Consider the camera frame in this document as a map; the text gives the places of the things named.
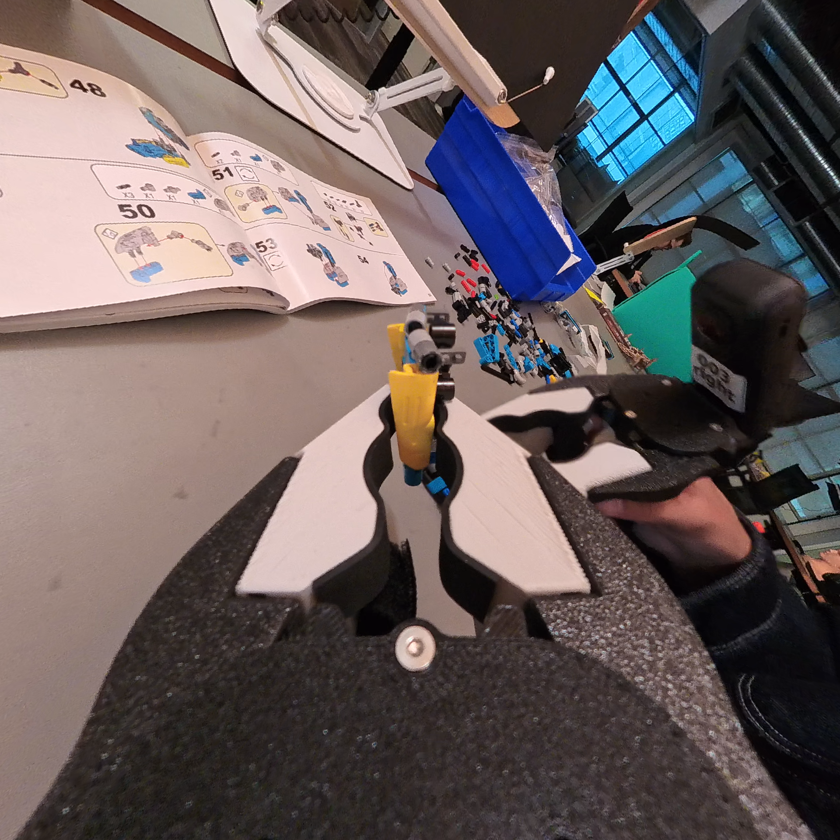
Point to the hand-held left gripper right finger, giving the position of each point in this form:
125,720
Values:
512,525

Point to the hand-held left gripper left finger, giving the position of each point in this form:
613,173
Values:
315,525

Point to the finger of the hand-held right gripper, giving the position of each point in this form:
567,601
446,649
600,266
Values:
597,466
538,404

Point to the blue yellow brick assembly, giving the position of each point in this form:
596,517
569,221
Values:
414,407

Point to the person's right forearm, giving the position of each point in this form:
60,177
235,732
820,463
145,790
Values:
775,683

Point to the grey desk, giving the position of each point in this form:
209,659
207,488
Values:
131,433

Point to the person's right hand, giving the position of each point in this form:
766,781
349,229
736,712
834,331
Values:
676,532

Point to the white paper bag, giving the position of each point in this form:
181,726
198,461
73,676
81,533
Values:
591,348

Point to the pile of small brick parts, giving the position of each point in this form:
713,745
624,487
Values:
505,322

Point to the wooden lattice model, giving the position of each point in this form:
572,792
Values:
624,341

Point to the green box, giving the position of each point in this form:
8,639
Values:
663,322

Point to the blue plastic bin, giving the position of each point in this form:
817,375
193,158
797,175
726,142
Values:
499,197

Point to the bags of brick parts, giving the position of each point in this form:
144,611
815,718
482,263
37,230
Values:
545,190

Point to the dark partition panel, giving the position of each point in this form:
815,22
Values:
551,53

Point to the building instruction booklet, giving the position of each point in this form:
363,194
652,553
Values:
158,210

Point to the white display stand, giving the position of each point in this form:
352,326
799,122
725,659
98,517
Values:
328,92

